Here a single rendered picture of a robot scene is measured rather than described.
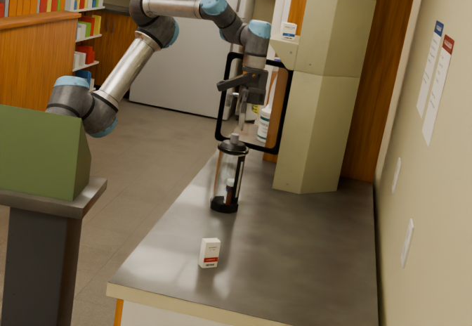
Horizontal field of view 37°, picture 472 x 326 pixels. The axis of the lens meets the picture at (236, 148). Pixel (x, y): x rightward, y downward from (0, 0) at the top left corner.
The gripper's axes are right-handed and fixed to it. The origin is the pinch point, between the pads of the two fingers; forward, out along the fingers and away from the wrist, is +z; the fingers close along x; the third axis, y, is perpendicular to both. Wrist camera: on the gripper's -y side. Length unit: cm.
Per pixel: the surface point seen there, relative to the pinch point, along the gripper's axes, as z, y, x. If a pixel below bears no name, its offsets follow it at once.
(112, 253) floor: 124, -40, 156
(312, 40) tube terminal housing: -29.2, 25.9, 27.1
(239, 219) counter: 30.2, 5.0, -9.1
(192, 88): 94, 15, 536
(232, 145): 6.4, -0.8, -3.8
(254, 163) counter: 30, 18, 60
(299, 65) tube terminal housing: -19.1, 23.1, 27.9
